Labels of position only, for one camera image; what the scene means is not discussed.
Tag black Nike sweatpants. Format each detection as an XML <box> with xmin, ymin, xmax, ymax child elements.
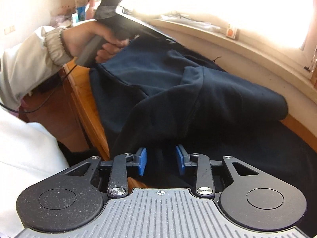
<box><xmin>89</xmin><ymin>36</ymin><xmax>316</xmax><ymax>236</ymax></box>

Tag person's left forearm grey sleeve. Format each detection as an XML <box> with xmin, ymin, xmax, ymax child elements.
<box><xmin>1</xmin><ymin>26</ymin><xmax>72</xmax><ymax>109</ymax></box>

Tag person's left hand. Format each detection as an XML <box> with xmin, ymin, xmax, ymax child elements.
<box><xmin>62</xmin><ymin>20</ymin><xmax>129</xmax><ymax>63</ymax></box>

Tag pink thermos jug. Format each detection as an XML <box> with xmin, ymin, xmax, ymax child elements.
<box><xmin>85</xmin><ymin>0</ymin><xmax>102</xmax><ymax>20</ymax></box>

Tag blue cap bottle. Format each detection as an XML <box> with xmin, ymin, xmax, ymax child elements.
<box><xmin>76</xmin><ymin>5</ymin><xmax>86</xmax><ymax>22</ymax></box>

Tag clear plastic bag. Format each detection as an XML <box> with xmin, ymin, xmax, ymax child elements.
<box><xmin>159</xmin><ymin>13</ymin><xmax>221</xmax><ymax>33</ymax></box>

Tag person's white clothed torso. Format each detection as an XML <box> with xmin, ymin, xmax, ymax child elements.
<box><xmin>1</xmin><ymin>110</ymin><xmax>69</xmax><ymax>237</ymax></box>

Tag small orange picture carton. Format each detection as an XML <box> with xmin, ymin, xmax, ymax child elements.
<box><xmin>226</xmin><ymin>25</ymin><xmax>240</xmax><ymax>40</ymax></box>

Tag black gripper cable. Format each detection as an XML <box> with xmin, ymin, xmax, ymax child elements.
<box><xmin>0</xmin><ymin>63</ymin><xmax>78</xmax><ymax>113</ymax></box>

